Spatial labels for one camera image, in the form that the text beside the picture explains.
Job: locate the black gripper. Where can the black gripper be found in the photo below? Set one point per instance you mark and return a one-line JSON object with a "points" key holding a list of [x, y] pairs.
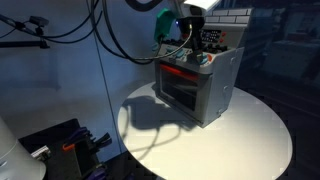
{"points": [[193, 25]]}

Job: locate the teal knob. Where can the teal knob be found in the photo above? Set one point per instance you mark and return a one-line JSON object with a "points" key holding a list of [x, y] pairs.
{"points": [[203, 60], [180, 53], [169, 50]]}

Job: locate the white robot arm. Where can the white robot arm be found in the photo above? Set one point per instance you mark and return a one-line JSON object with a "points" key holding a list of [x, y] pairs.
{"points": [[190, 16]]}

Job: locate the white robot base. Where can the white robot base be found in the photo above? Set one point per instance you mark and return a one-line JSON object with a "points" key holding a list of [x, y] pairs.
{"points": [[16, 163]]}

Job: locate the grey toy oven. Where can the grey toy oven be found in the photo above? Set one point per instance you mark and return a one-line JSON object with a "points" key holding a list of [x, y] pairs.
{"points": [[203, 92]]}

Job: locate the round white table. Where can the round white table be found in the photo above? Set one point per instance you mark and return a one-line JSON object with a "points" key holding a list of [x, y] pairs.
{"points": [[248, 142]]}

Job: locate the blue orange bar clamp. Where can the blue orange bar clamp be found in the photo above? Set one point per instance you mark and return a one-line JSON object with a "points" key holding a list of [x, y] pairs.
{"points": [[83, 133]]}

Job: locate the black perforated mounting board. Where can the black perforated mounting board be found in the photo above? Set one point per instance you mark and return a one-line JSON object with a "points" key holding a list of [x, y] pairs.
{"points": [[46, 145]]}

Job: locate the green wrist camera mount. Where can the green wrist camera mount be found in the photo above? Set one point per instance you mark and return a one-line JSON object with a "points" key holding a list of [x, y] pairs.
{"points": [[164, 21]]}

